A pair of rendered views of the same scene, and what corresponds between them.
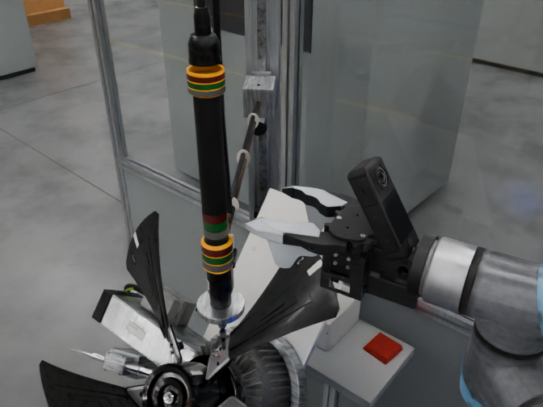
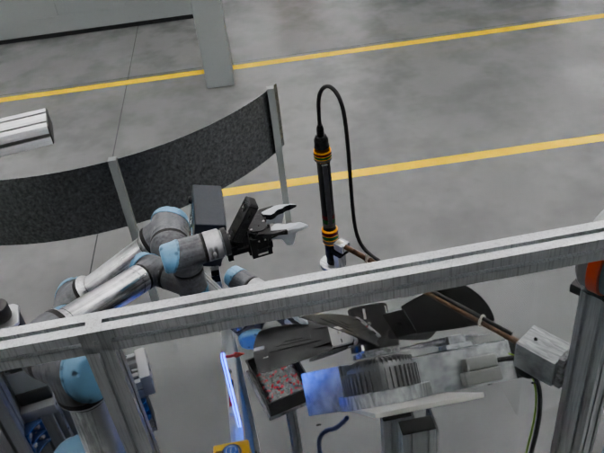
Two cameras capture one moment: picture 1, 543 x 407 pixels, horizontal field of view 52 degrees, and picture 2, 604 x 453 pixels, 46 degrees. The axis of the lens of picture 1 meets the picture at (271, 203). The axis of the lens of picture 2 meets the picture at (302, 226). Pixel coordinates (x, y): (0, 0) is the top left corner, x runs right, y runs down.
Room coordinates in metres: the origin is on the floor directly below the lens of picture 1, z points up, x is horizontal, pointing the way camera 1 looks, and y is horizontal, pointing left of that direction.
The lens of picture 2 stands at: (1.61, -1.00, 2.71)
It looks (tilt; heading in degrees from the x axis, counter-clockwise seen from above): 37 degrees down; 136
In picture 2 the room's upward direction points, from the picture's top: 7 degrees counter-clockwise
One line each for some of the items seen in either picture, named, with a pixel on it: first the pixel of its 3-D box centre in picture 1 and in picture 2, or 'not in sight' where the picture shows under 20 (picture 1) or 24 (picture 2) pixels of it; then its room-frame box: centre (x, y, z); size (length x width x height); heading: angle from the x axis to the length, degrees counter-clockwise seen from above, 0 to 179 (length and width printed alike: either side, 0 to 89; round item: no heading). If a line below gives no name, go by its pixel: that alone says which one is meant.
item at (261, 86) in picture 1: (259, 95); not in sight; (1.24, 0.03, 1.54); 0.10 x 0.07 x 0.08; 176
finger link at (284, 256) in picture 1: (282, 246); (279, 217); (0.52, -0.01, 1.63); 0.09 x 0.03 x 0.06; 82
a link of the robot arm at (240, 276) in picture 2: not in sight; (242, 281); (0.20, 0.07, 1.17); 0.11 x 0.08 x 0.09; 178
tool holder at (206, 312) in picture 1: (220, 279); (334, 252); (0.62, 0.07, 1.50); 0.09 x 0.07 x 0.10; 176
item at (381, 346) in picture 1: (383, 346); not in sight; (1.08, -0.31, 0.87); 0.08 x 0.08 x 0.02; 44
